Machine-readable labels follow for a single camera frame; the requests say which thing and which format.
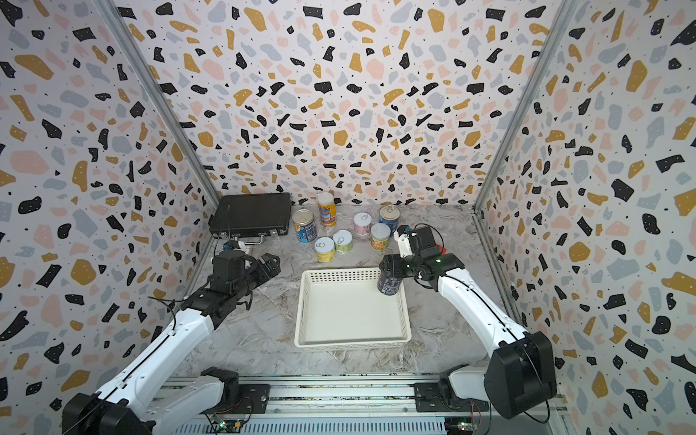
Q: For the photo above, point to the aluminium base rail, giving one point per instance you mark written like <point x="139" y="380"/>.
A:
<point x="339" y="404"/>

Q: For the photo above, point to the green peach can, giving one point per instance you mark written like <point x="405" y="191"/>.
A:
<point x="380" y="234"/>

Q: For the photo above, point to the dark tomato tin can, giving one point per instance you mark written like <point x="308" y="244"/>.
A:
<point x="389" y="283"/>

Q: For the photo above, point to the tall yellow orange can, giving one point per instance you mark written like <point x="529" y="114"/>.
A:
<point x="326" y="206"/>

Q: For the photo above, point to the yellow pineapple small can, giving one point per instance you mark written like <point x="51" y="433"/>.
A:
<point x="324" y="249"/>

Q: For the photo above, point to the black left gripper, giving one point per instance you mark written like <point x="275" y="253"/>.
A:
<point x="273" y="267"/>

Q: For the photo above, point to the light green small can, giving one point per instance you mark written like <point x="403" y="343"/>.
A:
<point x="343" y="240"/>

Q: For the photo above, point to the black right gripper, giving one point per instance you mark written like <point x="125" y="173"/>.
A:
<point x="391" y="265"/>

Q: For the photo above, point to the right aluminium corner post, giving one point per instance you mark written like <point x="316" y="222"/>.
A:
<point x="559" y="25"/>

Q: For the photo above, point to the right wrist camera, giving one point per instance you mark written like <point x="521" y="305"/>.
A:
<point x="402" y="236"/>

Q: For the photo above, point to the left aluminium corner post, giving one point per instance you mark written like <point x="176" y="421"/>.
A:
<point x="112" y="17"/>

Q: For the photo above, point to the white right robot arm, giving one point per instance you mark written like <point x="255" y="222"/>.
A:
<point x="521" y="373"/>

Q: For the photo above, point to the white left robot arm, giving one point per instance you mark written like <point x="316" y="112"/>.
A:
<point x="124" y="405"/>

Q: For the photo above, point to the blue tin can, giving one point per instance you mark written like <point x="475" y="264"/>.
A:
<point x="390" y="216"/>
<point x="304" y="225"/>

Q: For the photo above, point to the black briefcase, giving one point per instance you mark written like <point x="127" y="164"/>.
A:
<point x="253" y="215"/>

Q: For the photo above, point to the aluminium corner post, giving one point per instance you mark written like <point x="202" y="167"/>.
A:
<point x="559" y="25"/>
<point x="112" y="17"/>

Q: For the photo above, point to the pink small can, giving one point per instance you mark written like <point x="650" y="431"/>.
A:
<point x="362" y="224"/>

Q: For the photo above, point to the white plastic basket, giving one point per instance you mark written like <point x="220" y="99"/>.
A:
<point x="342" y="309"/>

